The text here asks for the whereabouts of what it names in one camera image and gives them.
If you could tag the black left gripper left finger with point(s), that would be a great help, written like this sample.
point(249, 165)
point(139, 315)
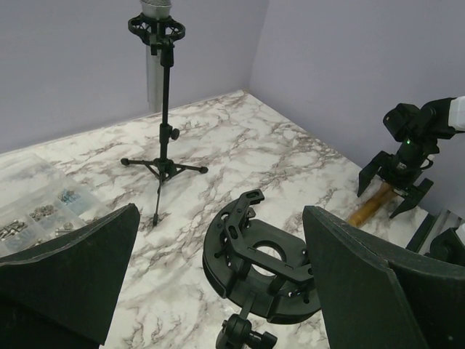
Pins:
point(63, 293)

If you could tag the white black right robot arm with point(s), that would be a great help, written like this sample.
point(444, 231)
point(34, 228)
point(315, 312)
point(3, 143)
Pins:
point(417, 130)

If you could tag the black front mounting rail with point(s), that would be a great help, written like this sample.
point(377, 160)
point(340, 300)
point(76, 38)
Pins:
point(440, 237)

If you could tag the clear plastic screw organizer box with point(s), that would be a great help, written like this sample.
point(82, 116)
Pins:
point(39, 203)

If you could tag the gold microphone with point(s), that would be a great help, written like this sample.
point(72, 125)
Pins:
point(384, 195)

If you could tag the black round-base shock mount stand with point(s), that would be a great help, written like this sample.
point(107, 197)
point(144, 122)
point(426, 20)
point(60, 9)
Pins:
point(262, 269)

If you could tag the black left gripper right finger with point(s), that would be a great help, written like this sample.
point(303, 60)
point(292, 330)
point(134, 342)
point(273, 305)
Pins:
point(375, 294)

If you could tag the black tripod microphone stand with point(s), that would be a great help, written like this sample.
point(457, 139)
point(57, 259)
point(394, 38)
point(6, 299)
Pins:
point(170, 31)

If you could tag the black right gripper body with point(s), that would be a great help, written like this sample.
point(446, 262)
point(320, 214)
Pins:
point(402, 169)

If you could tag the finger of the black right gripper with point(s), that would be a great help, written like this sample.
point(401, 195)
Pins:
point(412, 195)
point(380, 165)

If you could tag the silver microphone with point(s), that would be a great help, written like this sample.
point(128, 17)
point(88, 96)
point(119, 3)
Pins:
point(155, 11)

